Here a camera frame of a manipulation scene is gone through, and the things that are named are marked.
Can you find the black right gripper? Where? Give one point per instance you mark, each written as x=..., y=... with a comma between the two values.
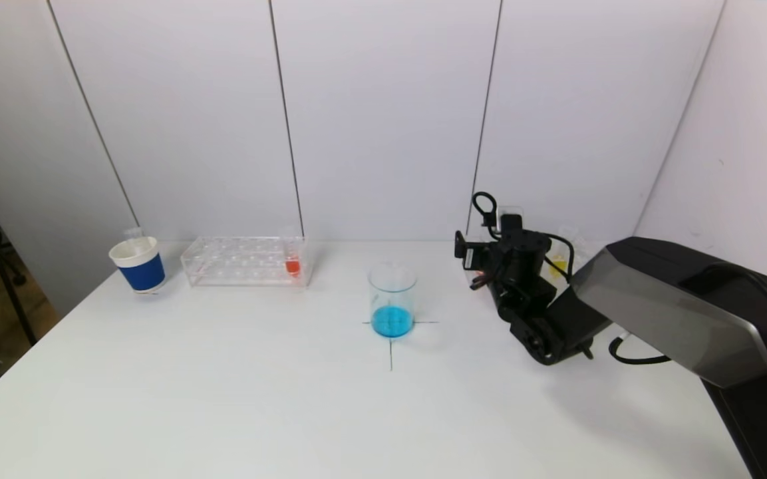
x=467, y=251

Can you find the test tube with red pigment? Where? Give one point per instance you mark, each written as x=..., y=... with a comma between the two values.
x=483, y=271
x=293, y=267

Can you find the test tube with blue pigment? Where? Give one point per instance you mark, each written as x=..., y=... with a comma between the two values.
x=134, y=233

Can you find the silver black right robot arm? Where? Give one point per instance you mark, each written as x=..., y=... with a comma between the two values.
x=676, y=306

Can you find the test tube with yellow pigment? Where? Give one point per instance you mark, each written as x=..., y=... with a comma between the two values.
x=559, y=267

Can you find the clear glass beaker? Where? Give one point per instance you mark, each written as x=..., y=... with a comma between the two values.
x=392, y=319

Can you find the clear acrylic test tube rack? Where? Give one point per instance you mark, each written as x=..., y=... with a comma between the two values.
x=584, y=249
x=243, y=269

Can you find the blue white paper cup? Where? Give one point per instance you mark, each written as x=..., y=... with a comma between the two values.
x=142, y=273

